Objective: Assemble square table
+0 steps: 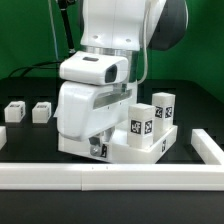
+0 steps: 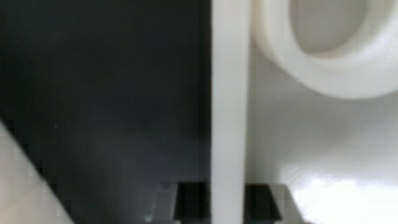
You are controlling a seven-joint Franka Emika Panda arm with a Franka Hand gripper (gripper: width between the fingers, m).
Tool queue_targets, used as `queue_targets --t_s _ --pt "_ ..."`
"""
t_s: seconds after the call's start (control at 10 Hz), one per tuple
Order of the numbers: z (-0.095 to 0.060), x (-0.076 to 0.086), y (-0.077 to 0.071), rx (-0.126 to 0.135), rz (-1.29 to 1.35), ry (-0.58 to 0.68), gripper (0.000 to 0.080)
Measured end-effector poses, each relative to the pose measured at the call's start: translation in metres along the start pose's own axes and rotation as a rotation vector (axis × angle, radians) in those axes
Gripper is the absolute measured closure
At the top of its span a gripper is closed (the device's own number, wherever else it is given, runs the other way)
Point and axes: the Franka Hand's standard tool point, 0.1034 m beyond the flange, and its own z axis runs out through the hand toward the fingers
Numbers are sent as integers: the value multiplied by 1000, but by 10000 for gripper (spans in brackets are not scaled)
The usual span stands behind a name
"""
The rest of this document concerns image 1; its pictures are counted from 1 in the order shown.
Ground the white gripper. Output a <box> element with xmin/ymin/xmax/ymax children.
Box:
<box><xmin>57</xmin><ymin>51</ymin><xmax>137</xmax><ymax>157</ymax></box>

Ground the white square table top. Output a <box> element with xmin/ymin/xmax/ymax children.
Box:
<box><xmin>58</xmin><ymin>125</ymin><xmax>178</xmax><ymax>164</ymax></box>

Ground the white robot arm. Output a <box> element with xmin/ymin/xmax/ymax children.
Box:
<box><xmin>56</xmin><ymin>0</ymin><xmax>188</xmax><ymax>159</ymax></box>

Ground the white U-shaped obstacle fence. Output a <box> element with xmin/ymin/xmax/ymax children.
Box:
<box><xmin>0</xmin><ymin>129</ymin><xmax>224</xmax><ymax>191</ymax></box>

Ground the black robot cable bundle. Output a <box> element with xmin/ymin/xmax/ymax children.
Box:
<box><xmin>7</xmin><ymin>0</ymin><xmax>78</xmax><ymax>78</ymax></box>

